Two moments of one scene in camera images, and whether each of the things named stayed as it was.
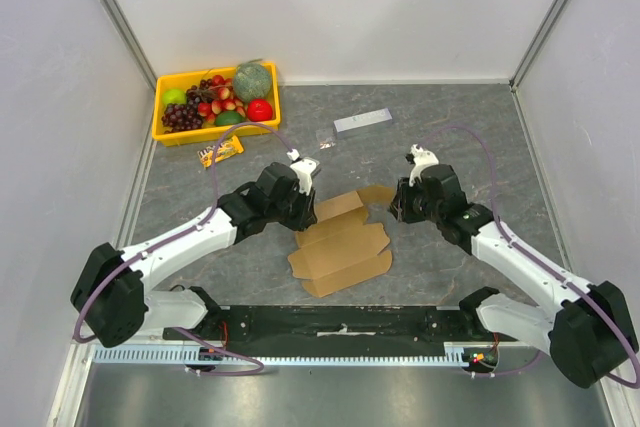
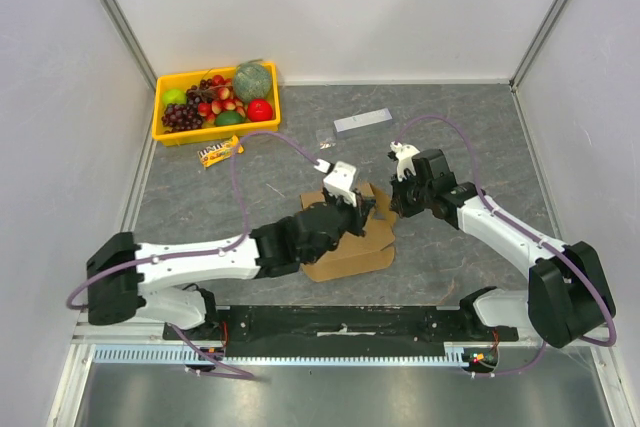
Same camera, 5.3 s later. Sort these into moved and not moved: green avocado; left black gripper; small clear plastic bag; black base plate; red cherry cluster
Moved: left black gripper
Not moved: small clear plastic bag; green avocado; red cherry cluster; black base plate
